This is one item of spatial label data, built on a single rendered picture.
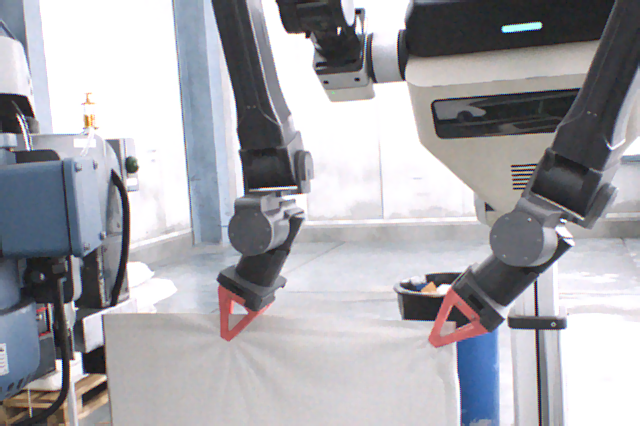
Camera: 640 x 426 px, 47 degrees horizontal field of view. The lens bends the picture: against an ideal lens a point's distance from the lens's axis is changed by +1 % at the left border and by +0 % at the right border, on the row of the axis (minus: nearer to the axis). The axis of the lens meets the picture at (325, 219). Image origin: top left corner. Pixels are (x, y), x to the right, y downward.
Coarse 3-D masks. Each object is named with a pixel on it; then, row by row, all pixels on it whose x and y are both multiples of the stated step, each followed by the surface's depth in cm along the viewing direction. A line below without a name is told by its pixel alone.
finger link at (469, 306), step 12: (456, 288) 85; (444, 300) 86; (456, 300) 85; (468, 300) 84; (444, 312) 87; (468, 312) 86; (480, 324) 84; (432, 336) 88; (444, 336) 88; (456, 336) 87; (468, 336) 86
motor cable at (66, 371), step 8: (56, 280) 71; (56, 288) 71; (56, 296) 71; (56, 304) 71; (56, 312) 71; (64, 312) 71; (64, 320) 71; (64, 328) 71; (64, 336) 71; (64, 344) 72; (64, 352) 72; (64, 360) 72; (64, 368) 72; (64, 376) 72; (64, 384) 72; (64, 392) 72; (56, 400) 72; (64, 400) 72; (48, 408) 72; (56, 408) 72; (40, 416) 72; (48, 416) 72; (16, 424) 71; (24, 424) 71; (32, 424) 72
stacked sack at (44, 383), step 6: (78, 366) 380; (72, 372) 375; (78, 372) 378; (42, 378) 362; (48, 378) 362; (54, 378) 363; (60, 378) 366; (72, 378) 372; (78, 378) 378; (30, 384) 363; (36, 384) 362; (42, 384) 361; (48, 384) 360; (54, 384) 361; (60, 384) 364; (36, 390) 364; (42, 390) 363; (48, 390) 362; (54, 390) 361
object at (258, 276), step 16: (240, 256) 96; (256, 256) 93; (272, 256) 93; (224, 272) 93; (240, 272) 95; (256, 272) 94; (272, 272) 94; (240, 288) 92; (256, 288) 93; (272, 288) 96
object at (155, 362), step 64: (128, 320) 103; (192, 320) 100; (256, 320) 97; (320, 320) 93; (384, 320) 91; (128, 384) 104; (192, 384) 101; (256, 384) 99; (320, 384) 94; (384, 384) 92; (448, 384) 89
